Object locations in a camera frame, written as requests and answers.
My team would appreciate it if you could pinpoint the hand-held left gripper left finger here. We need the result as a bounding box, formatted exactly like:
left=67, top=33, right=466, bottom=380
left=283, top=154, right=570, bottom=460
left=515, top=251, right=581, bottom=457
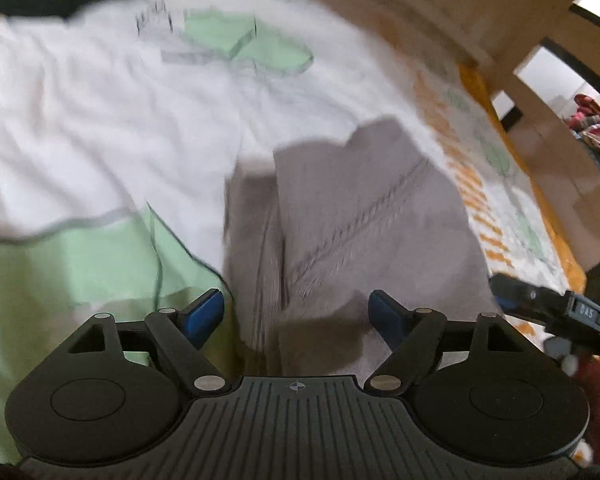
left=62, top=288, right=233, bottom=397

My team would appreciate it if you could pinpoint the grey hoodie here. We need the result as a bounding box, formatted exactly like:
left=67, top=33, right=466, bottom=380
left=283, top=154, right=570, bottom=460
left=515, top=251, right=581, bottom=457
left=222, top=116, right=506, bottom=378

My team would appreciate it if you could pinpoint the orange bed sheet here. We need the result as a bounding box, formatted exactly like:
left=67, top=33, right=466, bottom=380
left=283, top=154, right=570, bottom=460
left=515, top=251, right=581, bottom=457
left=457, top=64, right=588, bottom=286

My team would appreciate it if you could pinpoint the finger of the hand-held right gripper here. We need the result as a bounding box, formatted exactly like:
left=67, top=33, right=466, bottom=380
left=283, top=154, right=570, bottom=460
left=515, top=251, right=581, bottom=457
left=489, top=272, right=570, bottom=327

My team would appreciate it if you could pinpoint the leaf print duvet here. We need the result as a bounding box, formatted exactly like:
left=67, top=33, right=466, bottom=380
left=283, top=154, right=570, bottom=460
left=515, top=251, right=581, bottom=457
left=0, top=0, right=588, bottom=466

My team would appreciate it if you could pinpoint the wooden bed frame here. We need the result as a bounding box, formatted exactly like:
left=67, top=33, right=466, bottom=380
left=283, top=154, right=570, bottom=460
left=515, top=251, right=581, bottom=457
left=220, top=0, right=600, bottom=281

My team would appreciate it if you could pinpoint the pile of colourful clothes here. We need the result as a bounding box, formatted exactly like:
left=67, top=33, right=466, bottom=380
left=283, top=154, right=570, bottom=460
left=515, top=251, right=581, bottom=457
left=562, top=92, right=600, bottom=183

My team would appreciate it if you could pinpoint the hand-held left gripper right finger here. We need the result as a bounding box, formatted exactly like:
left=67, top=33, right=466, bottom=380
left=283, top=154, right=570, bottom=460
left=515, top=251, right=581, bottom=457
left=362, top=288, right=533, bottom=397

